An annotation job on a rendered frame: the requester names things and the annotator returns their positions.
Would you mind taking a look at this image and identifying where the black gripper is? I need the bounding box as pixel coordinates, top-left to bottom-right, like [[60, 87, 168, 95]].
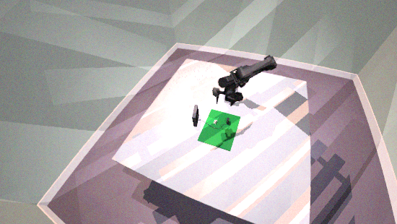
[[212, 85, 243, 106]]

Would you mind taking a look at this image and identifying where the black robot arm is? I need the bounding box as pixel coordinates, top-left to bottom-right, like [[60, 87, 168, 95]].
[[218, 55, 277, 103]]

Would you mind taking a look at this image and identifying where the green circuit board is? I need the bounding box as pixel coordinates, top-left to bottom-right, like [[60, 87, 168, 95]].
[[197, 109, 240, 151]]

